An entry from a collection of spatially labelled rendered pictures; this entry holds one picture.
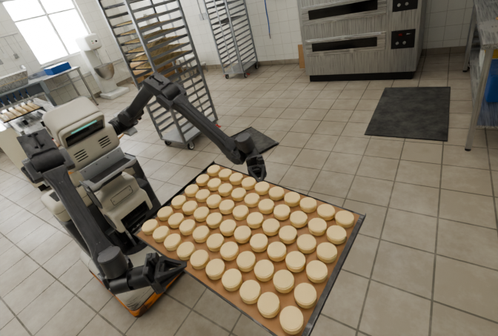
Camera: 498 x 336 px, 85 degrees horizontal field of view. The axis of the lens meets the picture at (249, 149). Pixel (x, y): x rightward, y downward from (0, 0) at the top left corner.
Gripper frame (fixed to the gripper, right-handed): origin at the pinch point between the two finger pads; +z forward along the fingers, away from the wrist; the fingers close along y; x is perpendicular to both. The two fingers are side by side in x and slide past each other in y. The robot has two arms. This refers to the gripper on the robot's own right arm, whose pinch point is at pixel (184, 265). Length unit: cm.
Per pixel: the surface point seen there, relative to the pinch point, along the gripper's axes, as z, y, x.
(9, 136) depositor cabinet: -227, -39, 252
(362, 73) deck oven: 212, -92, 310
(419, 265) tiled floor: 106, -97, 34
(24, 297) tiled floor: -164, -107, 89
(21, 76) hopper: -197, 13, 286
